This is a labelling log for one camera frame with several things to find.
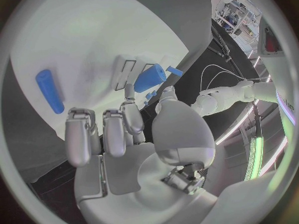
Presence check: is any white task board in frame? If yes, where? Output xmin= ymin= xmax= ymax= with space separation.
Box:
xmin=1 ymin=0 xmax=213 ymax=184

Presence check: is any blue block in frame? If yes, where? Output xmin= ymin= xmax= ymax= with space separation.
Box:
xmin=165 ymin=66 xmax=184 ymax=77

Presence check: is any fat blue cylinder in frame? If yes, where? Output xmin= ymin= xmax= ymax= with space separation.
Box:
xmin=133 ymin=63 xmax=168 ymax=94

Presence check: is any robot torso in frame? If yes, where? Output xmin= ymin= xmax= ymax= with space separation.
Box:
xmin=256 ymin=16 xmax=299 ymax=128

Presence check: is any glowing light bar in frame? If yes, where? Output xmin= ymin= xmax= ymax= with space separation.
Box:
xmin=243 ymin=135 xmax=265 ymax=182

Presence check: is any long blue cylinder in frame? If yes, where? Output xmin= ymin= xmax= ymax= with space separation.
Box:
xmin=34 ymin=69 xmax=66 ymax=115

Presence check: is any workshop rack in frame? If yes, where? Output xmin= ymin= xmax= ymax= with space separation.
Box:
xmin=213 ymin=0 xmax=261 ymax=42

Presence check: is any white cable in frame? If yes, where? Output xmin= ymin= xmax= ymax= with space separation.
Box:
xmin=206 ymin=71 xmax=246 ymax=91
xmin=200 ymin=64 xmax=246 ymax=96

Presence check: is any black cable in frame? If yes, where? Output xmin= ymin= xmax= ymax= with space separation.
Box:
xmin=210 ymin=24 xmax=246 ymax=79

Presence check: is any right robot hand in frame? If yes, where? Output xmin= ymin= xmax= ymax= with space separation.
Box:
xmin=64 ymin=84 xmax=219 ymax=224

